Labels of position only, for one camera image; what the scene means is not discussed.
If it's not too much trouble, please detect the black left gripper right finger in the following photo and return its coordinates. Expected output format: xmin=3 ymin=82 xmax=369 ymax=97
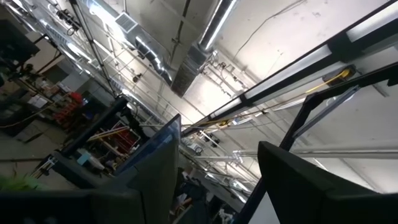
xmin=257 ymin=141 xmax=398 ymax=224

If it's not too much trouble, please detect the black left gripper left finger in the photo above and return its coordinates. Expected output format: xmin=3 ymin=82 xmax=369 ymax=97
xmin=88 ymin=136 xmax=180 ymax=224

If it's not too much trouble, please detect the white ceiling pipe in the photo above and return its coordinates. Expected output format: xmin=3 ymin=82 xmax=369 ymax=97
xmin=233 ymin=145 xmax=398 ymax=160

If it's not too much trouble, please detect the dark flat monitor panel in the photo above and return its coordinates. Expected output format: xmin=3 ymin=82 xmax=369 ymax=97
xmin=114 ymin=113 xmax=183 ymax=175

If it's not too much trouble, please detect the black framed LED light bar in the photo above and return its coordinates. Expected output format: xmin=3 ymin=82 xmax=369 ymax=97
xmin=182 ymin=0 xmax=398 ymax=136

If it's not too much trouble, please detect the green artificial plant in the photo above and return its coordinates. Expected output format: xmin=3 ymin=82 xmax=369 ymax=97
xmin=0 ymin=174 xmax=48 ymax=192

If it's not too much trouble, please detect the thin black pole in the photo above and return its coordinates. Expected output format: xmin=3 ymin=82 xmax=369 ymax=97
xmin=68 ymin=0 xmax=118 ymax=98

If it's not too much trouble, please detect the black rig frame strut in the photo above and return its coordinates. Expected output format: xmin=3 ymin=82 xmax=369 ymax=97
xmin=233 ymin=61 xmax=398 ymax=224

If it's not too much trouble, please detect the yellow cable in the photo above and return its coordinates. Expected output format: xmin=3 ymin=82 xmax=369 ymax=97
xmin=186 ymin=68 xmax=351 ymax=128

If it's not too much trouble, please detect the silver rectangular ceiling duct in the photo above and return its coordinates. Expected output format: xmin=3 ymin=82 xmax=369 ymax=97
xmin=170 ymin=43 xmax=216 ymax=98

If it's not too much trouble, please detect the silver duct with vent grille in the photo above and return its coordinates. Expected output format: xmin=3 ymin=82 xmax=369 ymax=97
xmin=90 ymin=0 xmax=174 ymax=86

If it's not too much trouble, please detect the silver round duct pipe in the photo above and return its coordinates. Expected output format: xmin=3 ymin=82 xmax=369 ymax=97
xmin=197 ymin=0 xmax=239 ymax=52

